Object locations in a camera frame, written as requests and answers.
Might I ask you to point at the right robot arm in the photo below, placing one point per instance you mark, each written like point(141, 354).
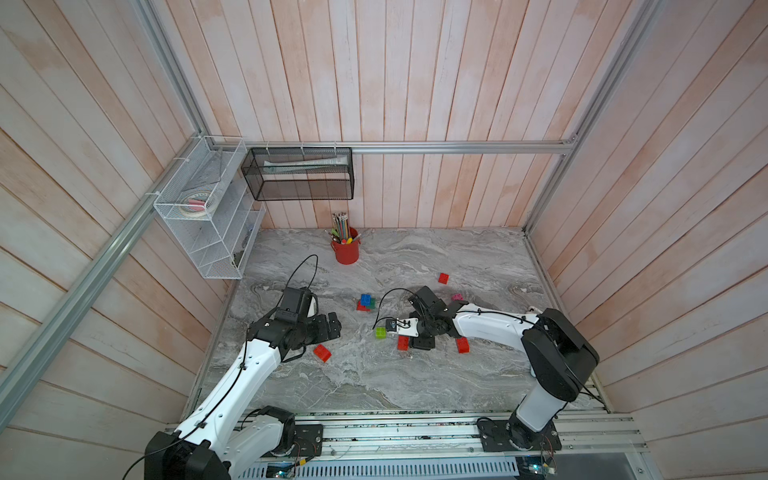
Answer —
point(560, 357)

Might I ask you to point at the red pen cup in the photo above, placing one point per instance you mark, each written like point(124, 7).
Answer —
point(347, 253)

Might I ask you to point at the aluminium rail front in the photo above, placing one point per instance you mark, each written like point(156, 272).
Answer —
point(408, 435)

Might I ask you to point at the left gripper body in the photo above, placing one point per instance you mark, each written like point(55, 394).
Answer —
point(315, 331)

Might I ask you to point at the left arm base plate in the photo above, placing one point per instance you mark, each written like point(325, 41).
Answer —
point(301, 441)

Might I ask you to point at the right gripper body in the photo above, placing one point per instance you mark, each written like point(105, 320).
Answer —
point(425, 334)

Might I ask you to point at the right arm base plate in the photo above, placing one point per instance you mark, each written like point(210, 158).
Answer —
point(512, 435)

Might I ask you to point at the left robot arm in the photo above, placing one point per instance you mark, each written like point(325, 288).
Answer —
point(207, 445)

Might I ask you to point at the black mesh basket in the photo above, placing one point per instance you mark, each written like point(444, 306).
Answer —
point(299, 173)

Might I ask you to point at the pens in cup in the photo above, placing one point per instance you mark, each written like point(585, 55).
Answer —
point(341, 231)

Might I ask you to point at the white wire shelf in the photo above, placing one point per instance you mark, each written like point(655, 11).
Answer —
point(218, 245)

